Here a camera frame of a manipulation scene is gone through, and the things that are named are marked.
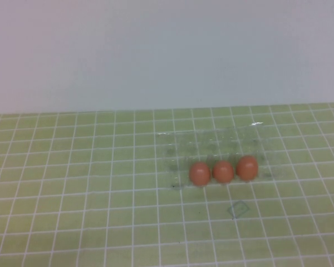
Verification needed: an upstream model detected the brown egg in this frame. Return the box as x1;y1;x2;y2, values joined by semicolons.
189;161;212;186
235;155;259;181
212;160;235;184

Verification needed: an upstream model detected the clear plastic egg tray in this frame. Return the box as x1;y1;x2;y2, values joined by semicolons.
155;121;271;190

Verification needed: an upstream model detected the small clear rectangular sticker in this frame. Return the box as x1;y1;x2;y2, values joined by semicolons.
227;200;251;218

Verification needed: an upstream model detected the green white checked tablecloth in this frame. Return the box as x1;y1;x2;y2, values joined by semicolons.
0;102;334;267

